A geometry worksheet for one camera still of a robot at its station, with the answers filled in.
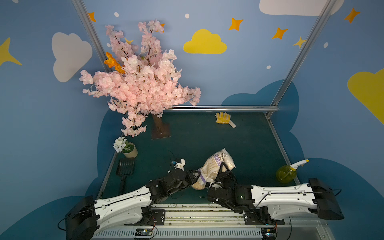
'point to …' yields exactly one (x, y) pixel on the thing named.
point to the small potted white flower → (122, 145)
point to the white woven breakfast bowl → (197, 186)
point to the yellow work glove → (224, 118)
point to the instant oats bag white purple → (210, 168)
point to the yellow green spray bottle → (286, 174)
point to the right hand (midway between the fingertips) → (229, 162)
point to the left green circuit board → (143, 232)
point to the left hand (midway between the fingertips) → (201, 173)
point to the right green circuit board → (269, 233)
